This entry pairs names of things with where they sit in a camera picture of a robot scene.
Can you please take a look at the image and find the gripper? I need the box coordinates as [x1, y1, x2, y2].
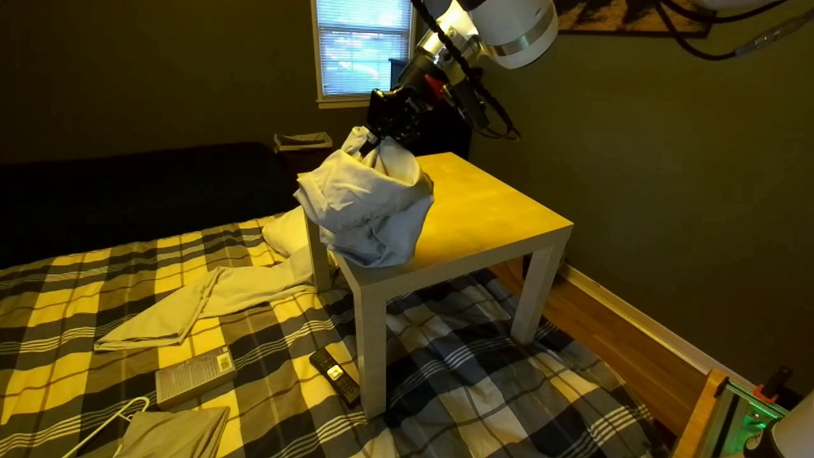
[359, 53, 447, 157]

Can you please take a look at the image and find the grey cloth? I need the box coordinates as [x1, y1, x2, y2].
[294, 126, 436, 268]
[116, 406, 231, 458]

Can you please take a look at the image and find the beige cloth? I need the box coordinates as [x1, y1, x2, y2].
[94, 245, 320, 352]

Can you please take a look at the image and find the plaid bed blanket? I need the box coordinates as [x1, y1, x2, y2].
[0, 213, 670, 458]

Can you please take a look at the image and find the folded grey cloth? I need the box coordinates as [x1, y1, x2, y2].
[116, 406, 231, 458]

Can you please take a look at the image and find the laundry basket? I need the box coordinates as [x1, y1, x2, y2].
[274, 132, 334, 154]

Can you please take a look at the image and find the window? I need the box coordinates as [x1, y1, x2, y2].
[311, 0, 418, 109]

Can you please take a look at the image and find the white pillow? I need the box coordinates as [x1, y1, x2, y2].
[262, 205, 311, 259]

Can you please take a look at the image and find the black remote control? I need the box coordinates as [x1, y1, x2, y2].
[309, 347, 362, 408]

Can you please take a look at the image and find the black sofa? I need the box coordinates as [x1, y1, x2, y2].
[0, 141, 301, 269]

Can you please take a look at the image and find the white clothes hanger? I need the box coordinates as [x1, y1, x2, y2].
[60, 396, 151, 458]

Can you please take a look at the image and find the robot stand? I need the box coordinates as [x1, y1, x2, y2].
[671, 369, 803, 458]

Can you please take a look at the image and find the orange clamp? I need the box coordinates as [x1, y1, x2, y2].
[753, 365, 794, 405]

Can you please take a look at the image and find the framed wall picture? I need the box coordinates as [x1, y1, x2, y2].
[552, 0, 714, 38]

